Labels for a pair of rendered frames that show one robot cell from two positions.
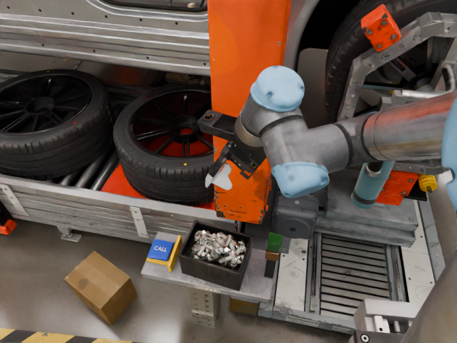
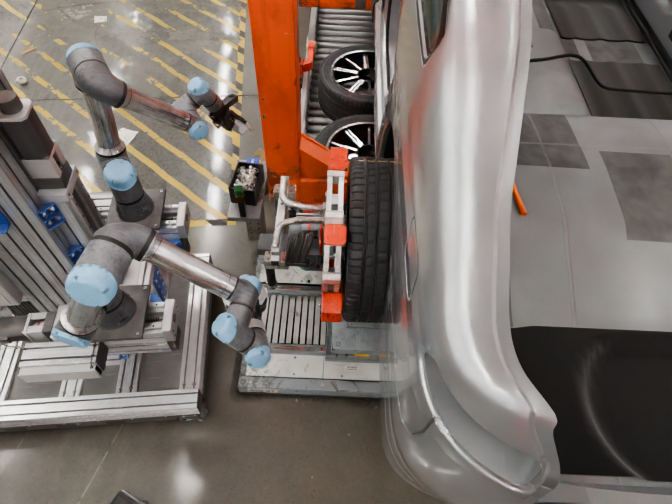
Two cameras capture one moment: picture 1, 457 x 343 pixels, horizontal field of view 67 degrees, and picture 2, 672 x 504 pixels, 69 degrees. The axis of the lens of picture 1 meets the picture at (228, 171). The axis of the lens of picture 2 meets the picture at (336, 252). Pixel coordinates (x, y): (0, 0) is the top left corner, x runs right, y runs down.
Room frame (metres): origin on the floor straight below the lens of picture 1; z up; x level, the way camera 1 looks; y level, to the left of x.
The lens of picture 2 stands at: (0.66, -1.81, 2.42)
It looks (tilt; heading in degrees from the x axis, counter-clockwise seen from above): 54 degrees down; 77
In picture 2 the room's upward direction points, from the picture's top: 3 degrees clockwise
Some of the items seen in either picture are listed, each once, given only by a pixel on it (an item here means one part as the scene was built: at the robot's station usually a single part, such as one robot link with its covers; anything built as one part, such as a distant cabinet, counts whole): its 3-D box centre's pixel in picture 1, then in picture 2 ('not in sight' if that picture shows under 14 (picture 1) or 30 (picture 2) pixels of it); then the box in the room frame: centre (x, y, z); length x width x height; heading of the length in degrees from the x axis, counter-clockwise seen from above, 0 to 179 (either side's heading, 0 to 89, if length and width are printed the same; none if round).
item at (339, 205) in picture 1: (376, 180); (364, 304); (1.08, -0.68, 0.32); 0.40 x 0.30 x 0.28; 78
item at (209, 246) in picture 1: (216, 254); (247, 182); (0.58, 0.04, 0.51); 0.20 x 0.14 x 0.13; 71
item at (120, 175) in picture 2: not in sight; (122, 179); (0.12, -0.33, 0.98); 0.13 x 0.12 x 0.14; 110
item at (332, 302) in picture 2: not in sight; (331, 307); (0.86, -0.95, 0.85); 0.09 x 0.08 x 0.07; 78
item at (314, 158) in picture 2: not in sight; (353, 169); (1.11, -0.12, 0.69); 0.52 x 0.17 x 0.35; 168
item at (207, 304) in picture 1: (205, 292); (254, 212); (0.59, 0.09, 0.21); 0.10 x 0.10 x 0.42; 78
